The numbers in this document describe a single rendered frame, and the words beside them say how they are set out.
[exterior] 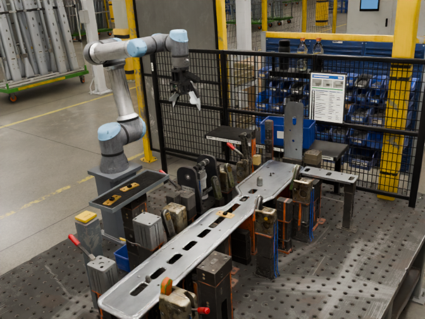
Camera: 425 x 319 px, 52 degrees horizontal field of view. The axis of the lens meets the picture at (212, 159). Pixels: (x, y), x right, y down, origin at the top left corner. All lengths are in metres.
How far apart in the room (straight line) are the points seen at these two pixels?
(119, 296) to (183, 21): 3.22
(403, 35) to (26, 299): 2.25
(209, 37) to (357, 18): 4.83
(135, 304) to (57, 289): 0.74
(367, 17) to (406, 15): 6.06
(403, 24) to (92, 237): 1.85
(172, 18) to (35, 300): 3.08
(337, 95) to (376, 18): 5.94
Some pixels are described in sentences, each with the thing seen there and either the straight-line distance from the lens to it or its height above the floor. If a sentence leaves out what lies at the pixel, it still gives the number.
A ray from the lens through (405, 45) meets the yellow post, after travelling 2.55.
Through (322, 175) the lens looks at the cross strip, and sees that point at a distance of 2.36.
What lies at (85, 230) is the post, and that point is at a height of 1.12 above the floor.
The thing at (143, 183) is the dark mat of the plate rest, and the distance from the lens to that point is 1.97.
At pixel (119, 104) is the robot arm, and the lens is 2.30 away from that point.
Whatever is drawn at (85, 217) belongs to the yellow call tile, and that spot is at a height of 1.16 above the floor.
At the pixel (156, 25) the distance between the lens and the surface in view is 4.65.
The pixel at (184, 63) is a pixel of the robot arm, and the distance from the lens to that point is 1.92.
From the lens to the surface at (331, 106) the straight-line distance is 2.68.
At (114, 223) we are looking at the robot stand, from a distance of 2.38.
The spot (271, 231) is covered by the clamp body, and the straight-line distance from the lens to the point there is 1.94.
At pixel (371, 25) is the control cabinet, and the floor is 1.04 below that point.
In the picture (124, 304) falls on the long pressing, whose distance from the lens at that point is 1.56.
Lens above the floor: 1.99
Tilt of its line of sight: 23 degrees down
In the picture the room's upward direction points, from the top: 3 degrees counter-clockwise
